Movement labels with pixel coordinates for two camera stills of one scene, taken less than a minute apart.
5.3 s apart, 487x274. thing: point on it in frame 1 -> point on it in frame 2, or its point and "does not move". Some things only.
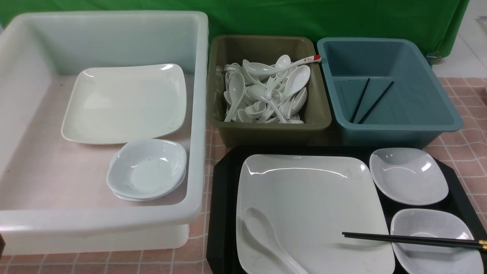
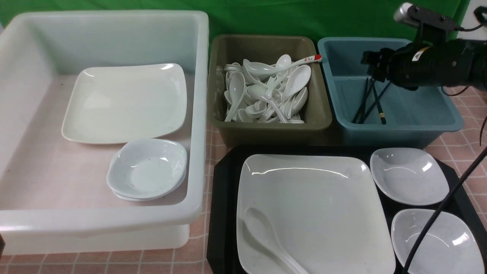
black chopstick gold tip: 423,237 -> 383,119
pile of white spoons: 261,227 does not move
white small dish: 418,258 does not move
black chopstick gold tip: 481,247 -> 361,117
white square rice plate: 309,201 does not move
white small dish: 408,176 does not move
